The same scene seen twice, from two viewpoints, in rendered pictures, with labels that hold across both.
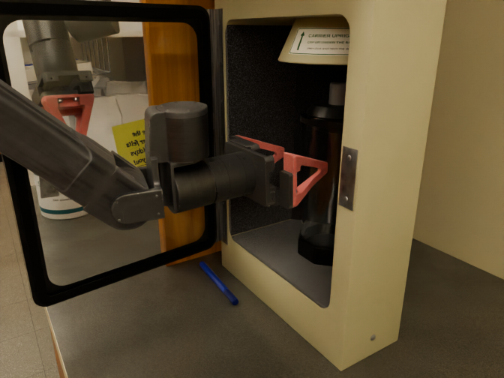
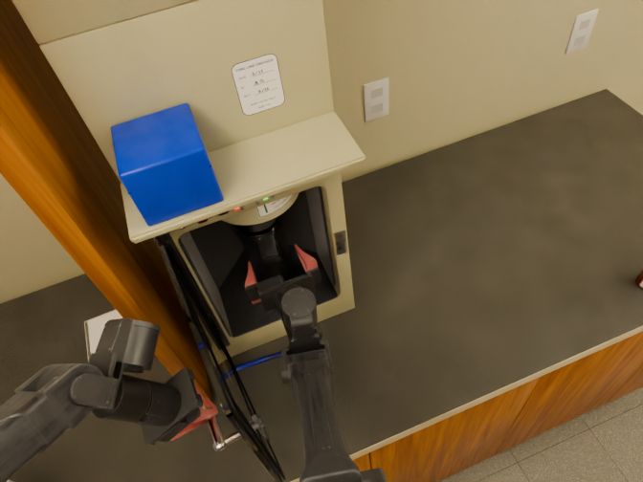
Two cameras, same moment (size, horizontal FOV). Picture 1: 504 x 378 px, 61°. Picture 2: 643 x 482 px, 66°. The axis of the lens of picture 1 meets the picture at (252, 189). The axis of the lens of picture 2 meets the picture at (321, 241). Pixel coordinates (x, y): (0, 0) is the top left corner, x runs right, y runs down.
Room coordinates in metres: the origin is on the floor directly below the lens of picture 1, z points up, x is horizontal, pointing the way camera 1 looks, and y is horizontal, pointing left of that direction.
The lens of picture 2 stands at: (0.29, 0.47, 1.96)
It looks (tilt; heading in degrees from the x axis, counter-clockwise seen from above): 51 degrees down; 289
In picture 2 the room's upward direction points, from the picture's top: 10 degrees counter-clockwise
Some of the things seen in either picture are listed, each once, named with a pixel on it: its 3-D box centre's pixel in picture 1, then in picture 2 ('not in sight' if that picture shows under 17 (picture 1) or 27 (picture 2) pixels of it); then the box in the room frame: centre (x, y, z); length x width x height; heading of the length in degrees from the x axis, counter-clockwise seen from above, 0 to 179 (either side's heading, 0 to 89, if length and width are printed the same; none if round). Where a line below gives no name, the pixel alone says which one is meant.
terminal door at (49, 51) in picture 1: (124, 152); (226, 374); (0.59, 0.18, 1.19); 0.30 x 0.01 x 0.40; 129
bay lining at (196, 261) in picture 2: (338, 143); (254, 227); (0.64, -0.13, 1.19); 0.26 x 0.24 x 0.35; 33
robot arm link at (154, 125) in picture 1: (157, 157); (301, 336); (0.47, 0.11, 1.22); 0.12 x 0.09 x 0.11; 111
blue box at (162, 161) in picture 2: not in sight; (167, 164); (0.61, 0.06, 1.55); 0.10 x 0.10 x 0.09; 33
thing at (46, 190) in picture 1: (47, 175); (259, 428); (0.51, 0.26, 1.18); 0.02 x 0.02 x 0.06; 39
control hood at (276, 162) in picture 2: not in sight; (249, 194); (0.54, 0.02, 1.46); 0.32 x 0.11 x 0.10; 33
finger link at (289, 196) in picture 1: (292, 171); (297, 266); (0.53, -0.05, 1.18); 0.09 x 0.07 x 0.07; 122
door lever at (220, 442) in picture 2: not in sight; (223, 420); (0.57, 0.26, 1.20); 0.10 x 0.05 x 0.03; 129
